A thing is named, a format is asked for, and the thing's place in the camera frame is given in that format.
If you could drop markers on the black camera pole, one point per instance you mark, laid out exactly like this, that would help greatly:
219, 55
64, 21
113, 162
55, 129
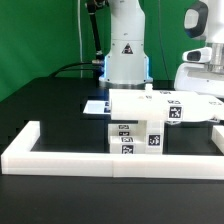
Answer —
92, 6

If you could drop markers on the white U-shaped fence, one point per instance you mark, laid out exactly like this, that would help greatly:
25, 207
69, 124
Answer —
19, 158

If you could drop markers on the white tag base sheet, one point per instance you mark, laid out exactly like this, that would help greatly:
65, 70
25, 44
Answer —
97, 107

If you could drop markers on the white chair seat part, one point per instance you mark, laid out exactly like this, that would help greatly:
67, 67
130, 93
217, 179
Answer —
150, 123

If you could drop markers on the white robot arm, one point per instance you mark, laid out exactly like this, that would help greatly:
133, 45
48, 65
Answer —
126, 65

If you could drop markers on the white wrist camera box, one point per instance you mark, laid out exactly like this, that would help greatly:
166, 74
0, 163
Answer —
200, 55

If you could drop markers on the white block right edge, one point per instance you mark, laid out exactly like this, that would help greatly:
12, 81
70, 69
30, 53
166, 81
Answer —
218, 137

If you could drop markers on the white H-shaped chair back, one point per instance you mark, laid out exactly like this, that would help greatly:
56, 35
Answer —
175, 105

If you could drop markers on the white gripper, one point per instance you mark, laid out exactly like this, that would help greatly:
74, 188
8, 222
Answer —
195, 77

